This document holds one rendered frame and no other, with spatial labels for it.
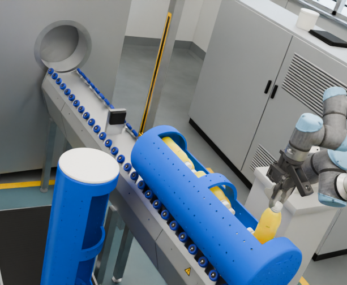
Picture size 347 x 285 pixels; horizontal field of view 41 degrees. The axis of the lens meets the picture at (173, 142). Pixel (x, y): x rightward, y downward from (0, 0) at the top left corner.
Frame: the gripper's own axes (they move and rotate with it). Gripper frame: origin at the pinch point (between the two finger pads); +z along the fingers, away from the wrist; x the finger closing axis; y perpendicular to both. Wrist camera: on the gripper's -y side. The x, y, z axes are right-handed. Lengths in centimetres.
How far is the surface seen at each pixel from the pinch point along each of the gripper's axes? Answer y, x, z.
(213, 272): 5.9, 10.7, 37.3
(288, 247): -10.8, -1.5, 10.9
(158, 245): 37, 14, 51
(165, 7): 480, -267, 82
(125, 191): 73, 14, 49
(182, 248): 25, 12, 42
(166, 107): 298, -175, 140
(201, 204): 23.5, 11.5, 16.9
